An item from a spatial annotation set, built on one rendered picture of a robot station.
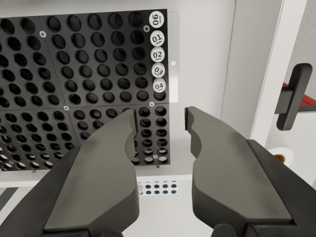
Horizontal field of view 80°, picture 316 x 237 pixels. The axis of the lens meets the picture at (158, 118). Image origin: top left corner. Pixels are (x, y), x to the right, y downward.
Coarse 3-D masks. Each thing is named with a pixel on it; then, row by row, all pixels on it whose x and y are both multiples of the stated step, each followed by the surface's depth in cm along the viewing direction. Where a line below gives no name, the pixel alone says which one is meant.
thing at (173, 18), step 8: (168, 16) 21; (176, 16) 21; (168, 24) 21; (176, 24) 21; (168, 32) 22; (176, 32) 22; (168, 40) 22; (176, 40) 22; (168, 48) 23; (176, 48) 23; (168, 56) 23; (176, 56) 23; (168, 64) 24; (176, 64) 24; (168, 72) 24; (176, 72) 24; (176, 80) 24; (176, 88) 25; (176, 96) 26
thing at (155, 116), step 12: (168, 84) 19; (168, 96) 20; (156, 108) 21; (168, 108) 21; (156, 120) 22; (168, 120) 21; (156, 132) 22; (168, 132) 22; (156, 144) 23; (168, 144) 23; (168, 156) 24
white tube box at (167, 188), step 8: (144, 184) 42; (152, 184) 42; (160, 184) 42; (168, 184) 42; (176, 184) 42; (144, 192) 43; (152, 192) 43; (160, 192) 43; (168, 192) 43; (176, 192) 43
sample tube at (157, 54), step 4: (156, 48) 16; (160, 48) 17; (152, 52) 17; (156, 52) 17; (160, 52) 17; (152, 56) 17; (156, 56) 17; (160, 56) 17; (164, 56) 17; (156, 60) 17; (160, 60) 17
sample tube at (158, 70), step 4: (156, 64) 17; (160, 64) 17; (152, 68) 17; (156, 68) 17; (160, 68) 17; (164, 68) 17; (152, 72) 18; (156, 72) 18; (160, 72) 18; (164, 72) 18; (156, 76) 18; (160, 76) 18
